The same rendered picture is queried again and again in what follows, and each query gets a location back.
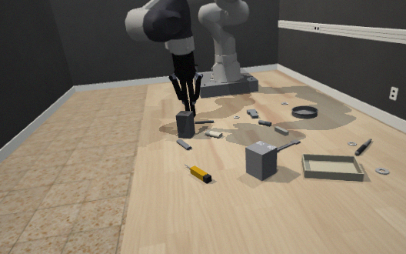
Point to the silver flat washer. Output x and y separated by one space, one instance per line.
383 173

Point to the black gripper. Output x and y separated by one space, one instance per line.
187 63

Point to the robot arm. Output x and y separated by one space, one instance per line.
171 23

